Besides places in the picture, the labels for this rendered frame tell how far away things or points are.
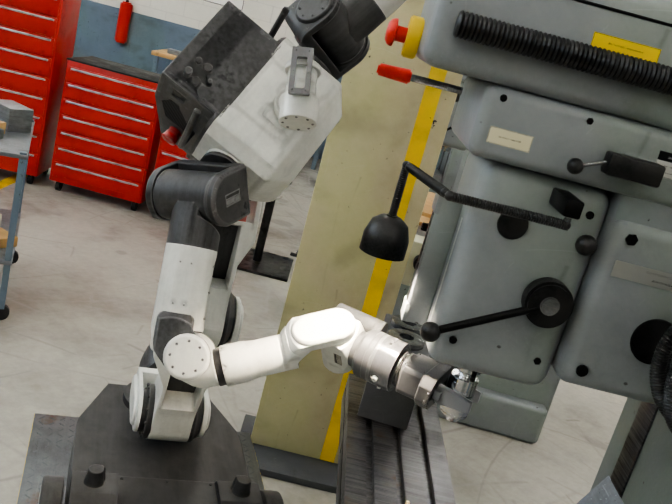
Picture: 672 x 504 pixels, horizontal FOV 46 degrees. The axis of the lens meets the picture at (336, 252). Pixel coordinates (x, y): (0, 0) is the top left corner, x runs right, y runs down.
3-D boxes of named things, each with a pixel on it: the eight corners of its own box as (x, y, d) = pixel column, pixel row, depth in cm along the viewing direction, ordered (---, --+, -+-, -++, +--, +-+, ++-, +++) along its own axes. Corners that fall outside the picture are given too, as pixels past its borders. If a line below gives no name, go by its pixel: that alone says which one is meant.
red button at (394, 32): (382, 44, 113) (390, 16, 111) (382, 43, 116) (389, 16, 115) (405, 50, 113) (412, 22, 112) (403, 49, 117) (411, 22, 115)
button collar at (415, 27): (401, 56, 112) (413, 14, 110) (399, 55, 118) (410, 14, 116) (415, 60, 112) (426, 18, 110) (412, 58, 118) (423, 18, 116)
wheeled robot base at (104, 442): (62, 420, 237) (79, 320, 228) (230, 435, 253) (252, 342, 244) (41, 568, 179) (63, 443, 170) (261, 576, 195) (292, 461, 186)
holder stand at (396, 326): (356, 415, 182) (379, 338, 177) (366, 377, 203) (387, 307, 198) (406, 431, 181) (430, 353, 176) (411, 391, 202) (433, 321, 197)
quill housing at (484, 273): (423, 365, 117) (488, 159, 108) (414, 316, 137) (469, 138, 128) (546, 396, 118) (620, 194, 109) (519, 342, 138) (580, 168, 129)
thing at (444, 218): (401, 320, 124) (439, 194, 118) (400, 311, 128) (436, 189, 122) (425, 326, 124) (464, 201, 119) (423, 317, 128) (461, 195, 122)
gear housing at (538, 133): (466, 155, 106) (489, 82, 104) (447, 131, 130) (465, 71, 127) (701, 217, 108) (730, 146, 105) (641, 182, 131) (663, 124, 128)
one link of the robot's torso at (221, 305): (155, 327, 194) (191, 143, 185) (225, 336, 200) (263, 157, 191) (159, 350, 180) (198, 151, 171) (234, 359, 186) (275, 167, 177)
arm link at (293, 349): (359, 332, 132) (280, 350, 131) (361, 360, 139) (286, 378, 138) (350, 302, 136) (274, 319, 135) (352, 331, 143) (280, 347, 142)
